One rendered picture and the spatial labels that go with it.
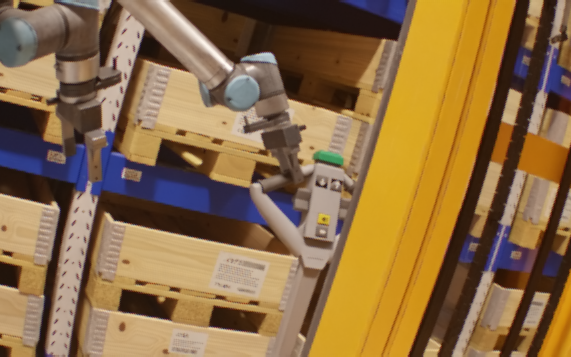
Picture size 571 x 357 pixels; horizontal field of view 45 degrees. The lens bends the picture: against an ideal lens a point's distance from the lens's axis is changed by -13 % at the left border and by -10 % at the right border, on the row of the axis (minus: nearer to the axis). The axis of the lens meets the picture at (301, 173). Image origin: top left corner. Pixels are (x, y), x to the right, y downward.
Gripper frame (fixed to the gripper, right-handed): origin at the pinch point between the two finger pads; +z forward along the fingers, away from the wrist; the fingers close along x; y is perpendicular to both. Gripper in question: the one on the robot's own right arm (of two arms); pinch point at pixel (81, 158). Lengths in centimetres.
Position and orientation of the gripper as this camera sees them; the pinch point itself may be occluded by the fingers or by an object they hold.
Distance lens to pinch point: 147.2
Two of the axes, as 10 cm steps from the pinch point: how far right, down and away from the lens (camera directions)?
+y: -7.7, 2.5, -5.9
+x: 6.4, 3.9, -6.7
